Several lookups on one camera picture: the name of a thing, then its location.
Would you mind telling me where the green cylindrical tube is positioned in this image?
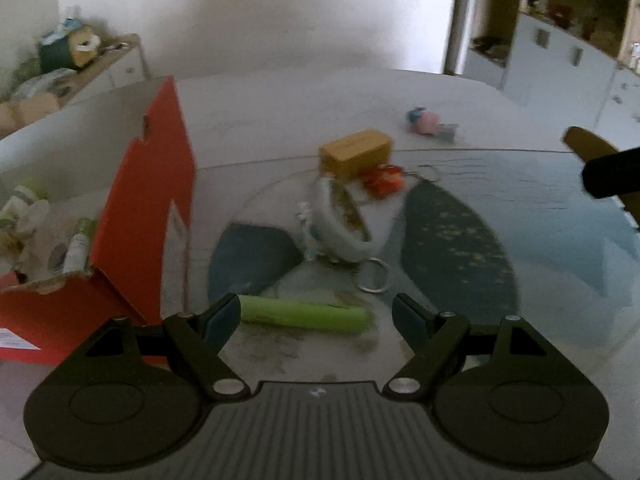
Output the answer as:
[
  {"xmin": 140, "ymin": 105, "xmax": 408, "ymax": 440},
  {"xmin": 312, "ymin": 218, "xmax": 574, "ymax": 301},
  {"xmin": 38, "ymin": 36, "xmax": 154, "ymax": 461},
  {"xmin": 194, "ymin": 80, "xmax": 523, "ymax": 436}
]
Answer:
[{"xmin": 240, "ymin": 296, "xmax": 371, "ymax": 333}]

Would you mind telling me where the white blue tube keychain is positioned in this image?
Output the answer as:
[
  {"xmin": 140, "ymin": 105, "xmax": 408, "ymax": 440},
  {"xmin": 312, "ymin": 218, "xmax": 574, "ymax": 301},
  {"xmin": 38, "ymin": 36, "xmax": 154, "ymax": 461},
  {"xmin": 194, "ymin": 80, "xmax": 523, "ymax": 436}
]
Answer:
[{"xmin": 296, "ymin": 177, "xmax": 390, "ymax": 295}]

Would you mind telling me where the pink doll toy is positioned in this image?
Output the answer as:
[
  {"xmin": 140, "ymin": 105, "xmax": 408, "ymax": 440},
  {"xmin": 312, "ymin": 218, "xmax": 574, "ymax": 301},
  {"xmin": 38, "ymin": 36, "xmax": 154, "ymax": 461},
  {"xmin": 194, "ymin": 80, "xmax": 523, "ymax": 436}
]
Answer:
[{"xmin": 406, "ymin": 107, "xmax": 458, "ymax": 142}]

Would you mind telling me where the yellow rectangular box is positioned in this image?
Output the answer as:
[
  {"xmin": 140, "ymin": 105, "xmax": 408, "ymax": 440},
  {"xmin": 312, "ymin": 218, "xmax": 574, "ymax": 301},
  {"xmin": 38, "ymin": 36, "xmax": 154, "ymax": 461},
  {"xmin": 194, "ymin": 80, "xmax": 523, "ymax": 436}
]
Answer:
[{"xmin": 319, "ymin": 130, "xmax": 394, "ymax": 182}]

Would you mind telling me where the clear small bottle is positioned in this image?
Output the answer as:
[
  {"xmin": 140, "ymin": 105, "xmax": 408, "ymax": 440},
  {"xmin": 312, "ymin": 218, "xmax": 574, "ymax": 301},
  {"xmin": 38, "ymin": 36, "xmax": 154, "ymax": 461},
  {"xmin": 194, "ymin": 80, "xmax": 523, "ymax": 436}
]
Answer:
[{"xmin": 18, "ymin": 230, "xmax": 68, "ymax": 282}]

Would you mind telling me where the wooden chair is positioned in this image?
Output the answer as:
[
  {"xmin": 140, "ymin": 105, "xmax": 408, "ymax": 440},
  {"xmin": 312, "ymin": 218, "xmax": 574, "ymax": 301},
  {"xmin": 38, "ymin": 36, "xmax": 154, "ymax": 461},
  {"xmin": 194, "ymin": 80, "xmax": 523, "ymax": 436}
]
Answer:
[{"xmin": 563, "ymin": 126, "xmax": 640, "ymax": 226}]

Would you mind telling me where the red cardboard shoe box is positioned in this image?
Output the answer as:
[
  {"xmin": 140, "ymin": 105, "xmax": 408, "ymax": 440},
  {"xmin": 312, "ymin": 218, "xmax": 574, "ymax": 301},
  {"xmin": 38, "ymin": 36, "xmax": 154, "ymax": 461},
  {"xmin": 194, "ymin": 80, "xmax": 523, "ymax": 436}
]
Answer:
[{"xmin": 1, "ymin": 77, "xmax": 195, "ymax": 365}]

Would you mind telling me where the blue patterned table mat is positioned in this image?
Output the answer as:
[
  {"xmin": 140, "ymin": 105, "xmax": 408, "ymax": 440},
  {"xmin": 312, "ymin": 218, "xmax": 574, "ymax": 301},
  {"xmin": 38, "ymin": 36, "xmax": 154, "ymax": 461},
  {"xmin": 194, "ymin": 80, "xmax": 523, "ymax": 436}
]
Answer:
[{"xmin": 190, "ymin": 151, "xmax": 639, "ymax": 384}]

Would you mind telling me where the white wooden sideboard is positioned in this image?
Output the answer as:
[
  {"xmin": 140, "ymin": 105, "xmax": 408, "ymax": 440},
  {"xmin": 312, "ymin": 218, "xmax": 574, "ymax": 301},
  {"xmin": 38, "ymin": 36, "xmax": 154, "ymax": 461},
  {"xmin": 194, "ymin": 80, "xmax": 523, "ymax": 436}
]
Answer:
[{"xmin": 58, "ymin": 34, "xmax": 149, "ymax": 107}]

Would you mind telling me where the brown cardboard box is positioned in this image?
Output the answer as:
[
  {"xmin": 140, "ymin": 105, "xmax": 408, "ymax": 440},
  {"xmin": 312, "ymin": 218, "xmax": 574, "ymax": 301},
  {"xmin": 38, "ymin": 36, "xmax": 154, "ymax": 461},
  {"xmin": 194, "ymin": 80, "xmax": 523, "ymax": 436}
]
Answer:
[{"xmin": 0, "ymin": 93, "xmax": 60, "ymax": 138}]

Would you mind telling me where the green tissue box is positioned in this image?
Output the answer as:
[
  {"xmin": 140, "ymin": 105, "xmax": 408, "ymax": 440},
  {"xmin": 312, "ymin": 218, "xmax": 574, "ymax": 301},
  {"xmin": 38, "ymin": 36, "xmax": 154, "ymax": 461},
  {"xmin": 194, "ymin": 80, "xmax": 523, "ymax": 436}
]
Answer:
[{"xmin": 38, "ymin": 26, "xmax": 101, "ymax": 73}]

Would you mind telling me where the white blue wall cabinet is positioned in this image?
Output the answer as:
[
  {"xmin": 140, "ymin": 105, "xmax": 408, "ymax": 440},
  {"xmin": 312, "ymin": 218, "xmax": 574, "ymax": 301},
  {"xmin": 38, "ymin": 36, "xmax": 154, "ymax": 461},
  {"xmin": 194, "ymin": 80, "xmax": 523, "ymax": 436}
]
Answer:
[{"xmin": 462, "ymin": 0, "xmax": 639, "ymax": 133}]

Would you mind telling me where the orange keychain toy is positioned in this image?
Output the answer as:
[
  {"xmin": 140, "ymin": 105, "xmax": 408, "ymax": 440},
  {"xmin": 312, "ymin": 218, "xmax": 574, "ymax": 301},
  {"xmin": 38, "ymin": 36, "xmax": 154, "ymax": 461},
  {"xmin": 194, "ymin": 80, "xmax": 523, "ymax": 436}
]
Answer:
[{"xmin": 360, "ymin": 162, "xmax": 443, "ymax": 201}]

